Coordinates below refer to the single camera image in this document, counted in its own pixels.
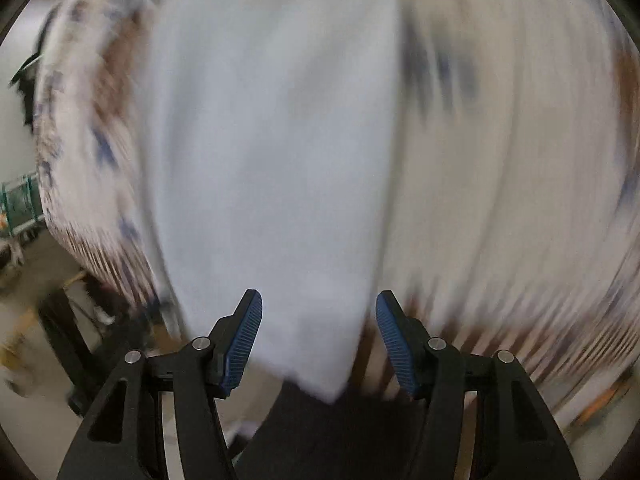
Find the white pillowcase cloth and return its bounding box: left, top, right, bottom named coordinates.
left=134, top=0, right=407, bottom=404

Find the green metal rack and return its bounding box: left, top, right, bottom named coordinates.
left=0, top=169, right=45, bottom=237

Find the floral fleece blanket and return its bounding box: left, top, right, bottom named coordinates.
left=31, top=0, right=640, bottom=413

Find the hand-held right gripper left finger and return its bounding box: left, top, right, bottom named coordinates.
left=56, top=288, right=264, bottom=480

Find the dark cloth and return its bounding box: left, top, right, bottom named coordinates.
left=234, top=377, right=428, bottom=480

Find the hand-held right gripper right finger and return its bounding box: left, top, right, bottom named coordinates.
left=375, top=290, right=582, bottom=480

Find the black stand frame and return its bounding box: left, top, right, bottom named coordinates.
left=37, top=285, right=156, bottom=417

